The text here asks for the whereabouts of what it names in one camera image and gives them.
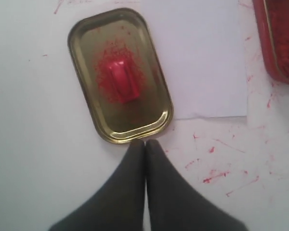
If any gold tin lid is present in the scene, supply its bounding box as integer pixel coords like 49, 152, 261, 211
68, 8, 173, 144

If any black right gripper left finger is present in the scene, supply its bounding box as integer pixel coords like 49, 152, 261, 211
50, 140, 145, 231

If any red ink paste tin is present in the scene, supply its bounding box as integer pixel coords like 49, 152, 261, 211
252, 0, 289, 84

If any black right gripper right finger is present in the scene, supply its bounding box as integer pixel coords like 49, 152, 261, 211
145, 140, 247, 231

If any red stamp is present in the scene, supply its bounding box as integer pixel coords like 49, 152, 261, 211
106, 59, 140, 103

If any white paper sheet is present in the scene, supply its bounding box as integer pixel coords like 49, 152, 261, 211
141, 0, 247, 119

